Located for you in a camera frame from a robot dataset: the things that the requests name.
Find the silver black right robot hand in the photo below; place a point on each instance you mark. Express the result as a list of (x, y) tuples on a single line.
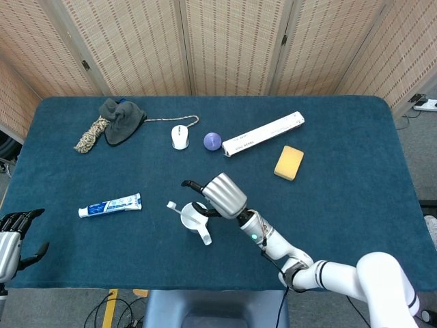
[(225, 196)]

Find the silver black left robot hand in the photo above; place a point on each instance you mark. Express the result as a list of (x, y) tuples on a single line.
[(8, 246)]

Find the white toothbrush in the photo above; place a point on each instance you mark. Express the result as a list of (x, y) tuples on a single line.
[(171, 205)]

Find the blue and white toothpaste tube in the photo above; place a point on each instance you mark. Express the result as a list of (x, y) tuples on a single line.
[(109, 206)]

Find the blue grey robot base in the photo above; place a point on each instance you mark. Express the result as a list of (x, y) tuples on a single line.
[(215, 307)]

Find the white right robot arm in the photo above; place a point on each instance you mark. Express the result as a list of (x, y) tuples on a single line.
[(341, 276)]

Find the purple ball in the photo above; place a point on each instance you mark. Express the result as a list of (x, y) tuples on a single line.
[(212, 141)]

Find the yellow sponge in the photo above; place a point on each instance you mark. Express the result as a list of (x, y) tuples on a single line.
[(289, 163)]

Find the long white wrap box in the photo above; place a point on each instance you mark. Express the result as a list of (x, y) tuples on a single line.
[(263, 134)]

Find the white computer mouse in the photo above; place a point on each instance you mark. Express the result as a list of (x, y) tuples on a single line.
[(180, 137)]

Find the blue tablecloth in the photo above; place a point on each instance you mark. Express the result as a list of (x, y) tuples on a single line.
[(119, 253)]

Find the grey knit hat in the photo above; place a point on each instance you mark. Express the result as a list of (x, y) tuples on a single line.
[(123, 123)]

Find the bamboo folding screen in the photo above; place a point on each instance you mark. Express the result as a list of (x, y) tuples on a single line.
[(232, 44)]

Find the white power strip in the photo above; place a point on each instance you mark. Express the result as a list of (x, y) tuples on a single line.
[(428, 105)]

